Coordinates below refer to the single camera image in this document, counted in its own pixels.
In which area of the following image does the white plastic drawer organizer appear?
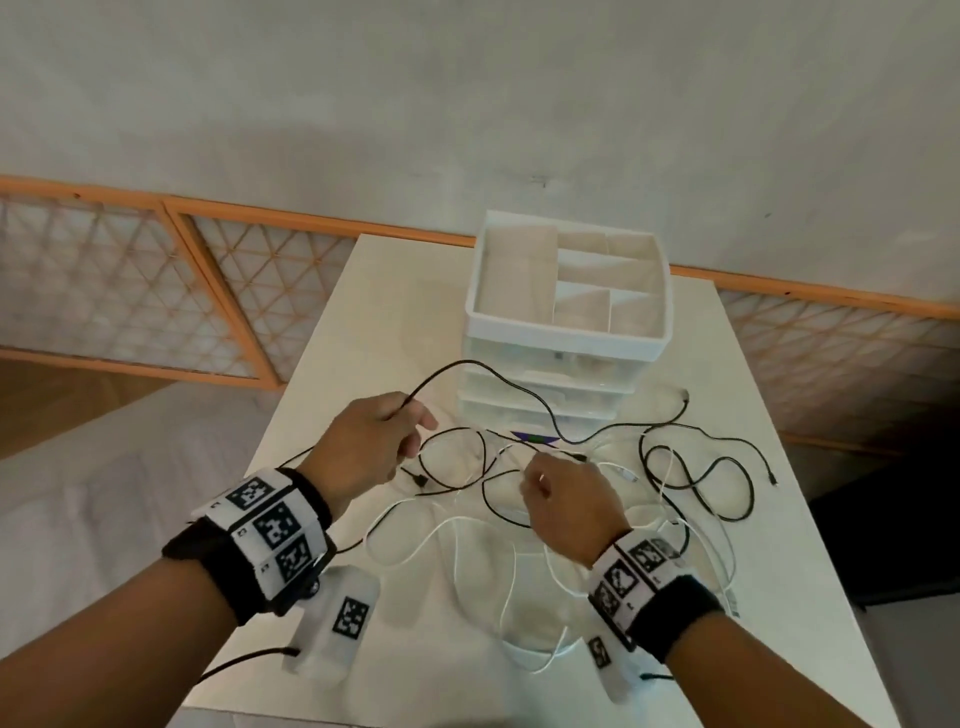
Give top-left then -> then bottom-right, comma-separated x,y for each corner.
456,210 -> 673,445

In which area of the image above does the black cable with small plug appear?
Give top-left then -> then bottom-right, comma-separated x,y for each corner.
401,426 -> 595,531

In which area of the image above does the person's right hand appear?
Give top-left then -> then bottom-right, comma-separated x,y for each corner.
519,452 -> 635,568

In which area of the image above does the person's left hand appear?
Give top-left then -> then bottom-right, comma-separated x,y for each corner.
300,391 -> 441,520

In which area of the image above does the dark furniture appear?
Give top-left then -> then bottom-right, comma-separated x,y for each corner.
808,456 -> 960,610

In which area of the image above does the black looped charging cable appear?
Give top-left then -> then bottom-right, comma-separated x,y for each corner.
637,422 -> 780,526

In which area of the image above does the white wrist camera with marker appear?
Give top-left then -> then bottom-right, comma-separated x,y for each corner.
281,566 -> 381,674
585,635 -> 654,705

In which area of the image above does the white charging cable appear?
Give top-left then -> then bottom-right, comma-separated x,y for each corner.
598,457 -> 742,622
363,442 -> 580,674

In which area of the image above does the person's left forearm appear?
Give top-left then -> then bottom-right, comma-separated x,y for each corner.
0,553 -> 243,728

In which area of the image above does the black wristband with marker tags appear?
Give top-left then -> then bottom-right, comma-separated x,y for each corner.
161,466 -> 339,628
583,528 -> 727,666

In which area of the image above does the person's right forearm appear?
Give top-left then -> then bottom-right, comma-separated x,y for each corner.
663,609 -> 880,728

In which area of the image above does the long black charging cable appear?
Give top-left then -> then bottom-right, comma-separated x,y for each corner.
277,360 -> 692,474

